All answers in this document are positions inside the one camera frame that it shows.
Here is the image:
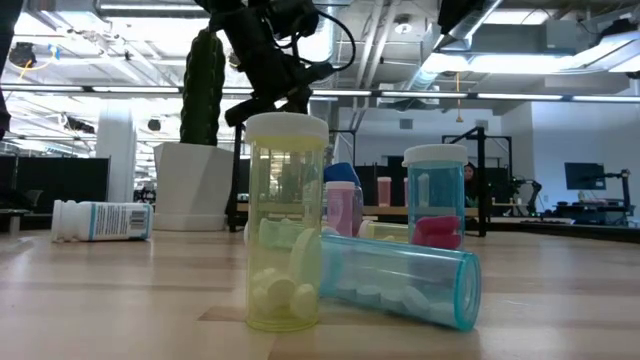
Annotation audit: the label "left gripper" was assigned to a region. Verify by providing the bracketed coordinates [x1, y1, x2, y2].
[223, 49, 336, 127]

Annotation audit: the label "large yellow vial white tablets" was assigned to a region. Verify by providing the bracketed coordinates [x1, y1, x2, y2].
[243, 111, 330, 333]

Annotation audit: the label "orange vial white cap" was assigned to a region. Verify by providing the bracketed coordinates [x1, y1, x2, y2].
[376, 176, 393, 208]

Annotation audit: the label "yellow vial white cap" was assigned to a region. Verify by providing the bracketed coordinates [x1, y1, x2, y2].
[358, 219, 410, 245]

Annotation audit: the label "teal vial pink contents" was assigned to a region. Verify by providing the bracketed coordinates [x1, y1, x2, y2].
[401, 143, 470, 251]

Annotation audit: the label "large teal vial blue tablets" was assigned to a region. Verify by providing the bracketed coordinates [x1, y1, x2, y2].
[319, 232, 484, 333]

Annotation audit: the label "white bottle teal label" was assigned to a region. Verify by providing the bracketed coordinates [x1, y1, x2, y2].
[50, 199, 155, 244]

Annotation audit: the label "green cactus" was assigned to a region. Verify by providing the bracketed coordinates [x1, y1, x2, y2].
[179, 26, 227, 147]

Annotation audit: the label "green vial white cap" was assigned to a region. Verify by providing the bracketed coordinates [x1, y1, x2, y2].
[243, 218, 326, 251]

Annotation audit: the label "overhead light bar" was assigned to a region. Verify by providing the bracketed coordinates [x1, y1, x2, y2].
[0, 84, 640, 104]

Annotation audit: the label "white building column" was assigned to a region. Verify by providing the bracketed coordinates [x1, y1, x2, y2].
[95, 102, 137, 204]

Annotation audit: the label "person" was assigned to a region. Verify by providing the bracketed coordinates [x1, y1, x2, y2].
[462, 161, 479, 209]

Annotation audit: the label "black room partition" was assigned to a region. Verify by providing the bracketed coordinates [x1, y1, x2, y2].
[0, 155, 111, 214]

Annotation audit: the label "dark computer monitor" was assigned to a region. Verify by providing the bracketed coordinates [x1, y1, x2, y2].
[564, 161, 607, 191]

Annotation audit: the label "silver ventilation duct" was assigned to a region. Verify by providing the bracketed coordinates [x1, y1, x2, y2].
[287, 0, 344, 91]

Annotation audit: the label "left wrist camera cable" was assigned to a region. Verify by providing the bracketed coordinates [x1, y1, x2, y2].
[294, 8, 357, 76]

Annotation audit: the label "wooden shelf black metal frame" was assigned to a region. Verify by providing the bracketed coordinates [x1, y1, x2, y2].
[225, 119, 514, 240]

